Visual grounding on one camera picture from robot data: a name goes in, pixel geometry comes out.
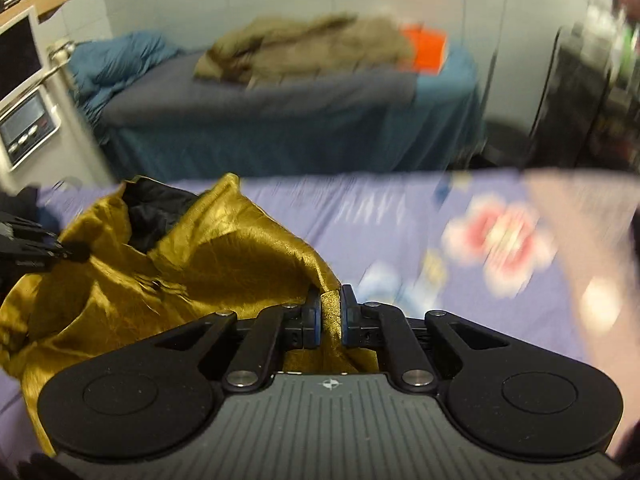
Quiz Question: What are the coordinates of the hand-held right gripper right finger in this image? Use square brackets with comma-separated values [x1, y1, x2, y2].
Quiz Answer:
[340, 284, 507, 392]

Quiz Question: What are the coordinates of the orange cloth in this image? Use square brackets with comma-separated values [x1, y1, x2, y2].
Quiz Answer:
[397, 24, 449, 75]

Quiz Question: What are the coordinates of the blue duvet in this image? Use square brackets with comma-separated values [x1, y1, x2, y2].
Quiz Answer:
[65, 30, 201, 126]

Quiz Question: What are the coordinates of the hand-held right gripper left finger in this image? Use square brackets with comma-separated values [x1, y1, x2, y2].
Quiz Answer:
[155, 285, 323, 393]

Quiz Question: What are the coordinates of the gold satin jacket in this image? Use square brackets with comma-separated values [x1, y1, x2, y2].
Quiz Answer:
[0, 172, 381, 458]

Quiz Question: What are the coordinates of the olive green jacket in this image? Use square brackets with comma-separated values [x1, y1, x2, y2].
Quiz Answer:
[192, 12, 416, 91]

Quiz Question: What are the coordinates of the dark cluttered cabinet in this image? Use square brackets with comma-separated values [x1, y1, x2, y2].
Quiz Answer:
[530, 0, 640, 171]

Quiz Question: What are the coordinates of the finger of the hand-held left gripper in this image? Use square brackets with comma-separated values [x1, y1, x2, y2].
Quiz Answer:
[0, 211, 93, 274]

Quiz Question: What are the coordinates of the purple floral bed sheet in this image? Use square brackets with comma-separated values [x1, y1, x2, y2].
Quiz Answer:
[0, 169, 640, 453]

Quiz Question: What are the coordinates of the grey blanket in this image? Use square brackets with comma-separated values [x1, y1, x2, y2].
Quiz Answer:
[97, 52, 418, 131]

